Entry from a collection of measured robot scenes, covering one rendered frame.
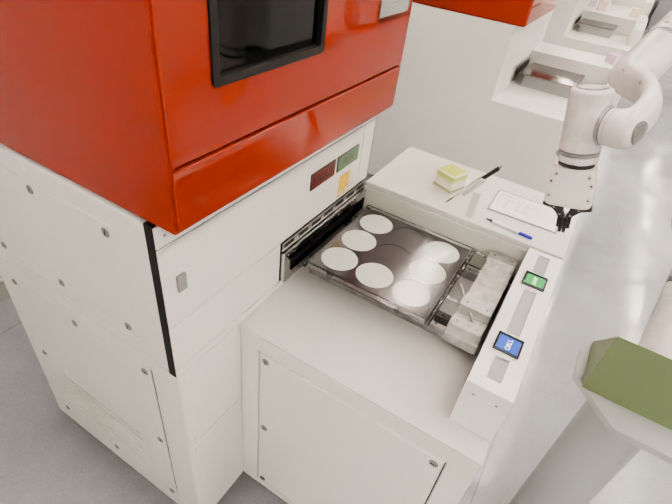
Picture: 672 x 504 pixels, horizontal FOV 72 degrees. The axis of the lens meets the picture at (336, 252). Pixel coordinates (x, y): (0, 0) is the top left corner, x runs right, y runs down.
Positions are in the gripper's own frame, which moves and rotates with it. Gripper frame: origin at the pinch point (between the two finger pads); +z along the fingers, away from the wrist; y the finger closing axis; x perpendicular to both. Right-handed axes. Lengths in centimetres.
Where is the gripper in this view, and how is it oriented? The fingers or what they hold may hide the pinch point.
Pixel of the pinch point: (563, 222)
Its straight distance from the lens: 125.0
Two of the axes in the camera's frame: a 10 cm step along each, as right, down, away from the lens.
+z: 0.6, 8.5, 5.2
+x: 5.3, -4.7, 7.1
